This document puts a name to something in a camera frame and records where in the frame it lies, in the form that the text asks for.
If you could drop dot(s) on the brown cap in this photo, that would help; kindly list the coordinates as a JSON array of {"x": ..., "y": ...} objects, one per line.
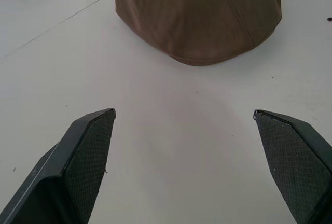
[{"x": 197, "y": 16}]

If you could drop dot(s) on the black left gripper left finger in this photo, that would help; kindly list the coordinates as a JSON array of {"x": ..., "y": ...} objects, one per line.
[{"x": 64, "y": 172}]

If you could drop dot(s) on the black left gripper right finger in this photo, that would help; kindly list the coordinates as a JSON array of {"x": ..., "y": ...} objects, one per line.
[{"x": 298, "y": 167}]

